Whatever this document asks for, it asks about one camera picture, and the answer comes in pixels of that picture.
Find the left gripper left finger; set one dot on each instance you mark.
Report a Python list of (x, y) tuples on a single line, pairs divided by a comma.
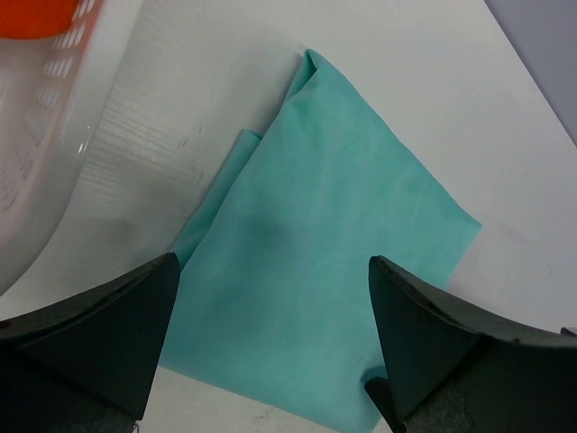
[(87, 363)]

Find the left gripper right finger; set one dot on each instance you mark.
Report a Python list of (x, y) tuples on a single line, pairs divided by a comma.
[(455, 367)]

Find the teal t shirt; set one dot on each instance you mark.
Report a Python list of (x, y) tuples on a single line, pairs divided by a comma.
[(273, 301)]

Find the white plastic basket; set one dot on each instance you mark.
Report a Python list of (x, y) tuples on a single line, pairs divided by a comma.
[(53, 94)]

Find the orange t shirt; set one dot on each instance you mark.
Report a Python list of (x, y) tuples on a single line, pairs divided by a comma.
[(35, 19)]

